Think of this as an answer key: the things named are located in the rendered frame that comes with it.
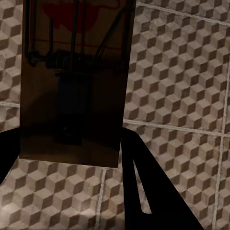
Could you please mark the mousetrap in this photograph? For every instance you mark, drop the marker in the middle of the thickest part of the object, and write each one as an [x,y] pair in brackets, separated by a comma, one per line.
[74,71]

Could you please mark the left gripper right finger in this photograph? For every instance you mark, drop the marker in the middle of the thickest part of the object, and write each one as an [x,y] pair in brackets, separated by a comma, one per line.
[169,210]

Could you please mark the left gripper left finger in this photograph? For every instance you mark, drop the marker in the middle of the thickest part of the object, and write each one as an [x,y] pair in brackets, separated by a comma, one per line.
[9,150]

